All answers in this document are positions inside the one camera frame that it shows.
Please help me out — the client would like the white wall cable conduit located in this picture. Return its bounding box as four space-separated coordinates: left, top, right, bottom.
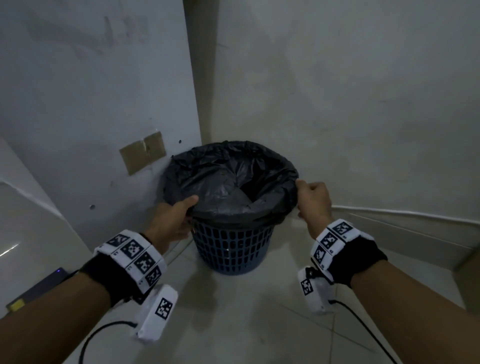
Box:
331 204 480 228

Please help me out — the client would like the blue plastic waste basket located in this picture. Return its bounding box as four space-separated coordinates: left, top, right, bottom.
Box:
191 215 278 277

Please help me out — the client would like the person's left hand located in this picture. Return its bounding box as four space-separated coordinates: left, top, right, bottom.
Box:
142 194 200 256

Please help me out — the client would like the new black trash bag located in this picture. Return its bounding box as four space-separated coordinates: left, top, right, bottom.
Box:
161 140 300 228

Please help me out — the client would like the wristband with markers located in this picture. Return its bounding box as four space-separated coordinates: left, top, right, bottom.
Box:
78 229 168 308
310 219 389 289

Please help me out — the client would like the brown cardboard box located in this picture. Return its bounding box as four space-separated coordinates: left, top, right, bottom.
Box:
451 249 480 318

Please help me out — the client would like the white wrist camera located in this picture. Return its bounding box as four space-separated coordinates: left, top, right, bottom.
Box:
131 284 179 344
297 266 337 316

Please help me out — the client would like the person's right hand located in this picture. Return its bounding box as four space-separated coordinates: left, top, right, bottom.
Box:
295 179 335 241

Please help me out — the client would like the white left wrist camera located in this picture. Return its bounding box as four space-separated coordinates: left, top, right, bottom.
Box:
131 284 179 344

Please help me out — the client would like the person's left forearm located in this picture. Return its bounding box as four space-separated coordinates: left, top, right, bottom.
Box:
0 271 113 364

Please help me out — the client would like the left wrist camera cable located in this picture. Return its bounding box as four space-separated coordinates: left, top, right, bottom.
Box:
79 320 138 364

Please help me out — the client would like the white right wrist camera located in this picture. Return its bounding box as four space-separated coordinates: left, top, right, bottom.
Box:
297 266 337 316

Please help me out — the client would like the narrow brown tape patch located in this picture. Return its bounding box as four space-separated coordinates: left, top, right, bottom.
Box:
143 131 167 160

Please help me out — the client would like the black power adapter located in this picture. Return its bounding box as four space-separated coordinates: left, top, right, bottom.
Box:
5 268 70 313

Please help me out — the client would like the person's right forearm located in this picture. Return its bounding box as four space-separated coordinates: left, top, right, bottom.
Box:
350 259 480 364

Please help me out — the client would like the wide brown tape patch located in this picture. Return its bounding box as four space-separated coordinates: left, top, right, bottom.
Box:
119 140 153 176

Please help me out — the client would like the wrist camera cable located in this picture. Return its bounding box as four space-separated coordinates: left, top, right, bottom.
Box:
328 298 400 364
79 320 138 364

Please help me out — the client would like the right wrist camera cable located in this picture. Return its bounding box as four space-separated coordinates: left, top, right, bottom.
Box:
328 298 400 364

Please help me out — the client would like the left wristband with markers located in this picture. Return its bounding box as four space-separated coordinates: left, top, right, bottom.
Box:
78 229 168 308

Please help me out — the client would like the right wristband with markers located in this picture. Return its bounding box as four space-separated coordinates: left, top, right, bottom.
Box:
310 219 389 289

